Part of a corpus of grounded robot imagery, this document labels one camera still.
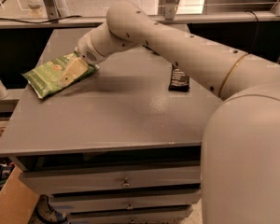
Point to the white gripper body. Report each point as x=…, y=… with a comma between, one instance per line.
x=85, y=50

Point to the green jalapeno kettle chip bag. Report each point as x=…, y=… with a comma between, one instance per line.
x=44, y=78

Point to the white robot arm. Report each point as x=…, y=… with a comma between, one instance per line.
x=240, y=163

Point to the grey drawer cabinet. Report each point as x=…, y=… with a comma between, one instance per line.
x=115, y=148

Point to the black snack bar wrapper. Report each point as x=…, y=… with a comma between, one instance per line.
x=179, y=81

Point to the cardboard box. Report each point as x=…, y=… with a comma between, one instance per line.
x=17, y=201

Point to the grey metal rail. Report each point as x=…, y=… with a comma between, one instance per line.
x=76, y=21

